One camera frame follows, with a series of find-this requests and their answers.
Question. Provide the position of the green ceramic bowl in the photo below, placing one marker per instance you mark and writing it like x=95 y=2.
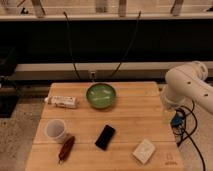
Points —
x=101 y=95

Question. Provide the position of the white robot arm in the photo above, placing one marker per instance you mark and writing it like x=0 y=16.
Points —
x=187 y=81

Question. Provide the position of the black rectangular phone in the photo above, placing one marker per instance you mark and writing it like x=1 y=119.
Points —
x=105 y=137

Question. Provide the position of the white tube with label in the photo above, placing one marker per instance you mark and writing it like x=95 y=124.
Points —
x=62 y=101

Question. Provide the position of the white rectangular box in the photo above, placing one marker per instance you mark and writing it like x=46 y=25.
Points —
x=144 y=151

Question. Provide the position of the blue connector box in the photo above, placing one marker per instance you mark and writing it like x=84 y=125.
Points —
x=177 y=120

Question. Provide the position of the black box at left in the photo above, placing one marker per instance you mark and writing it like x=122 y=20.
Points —
x=8 y=64

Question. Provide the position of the white wall outlet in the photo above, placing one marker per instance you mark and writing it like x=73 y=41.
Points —
x=92 y=74

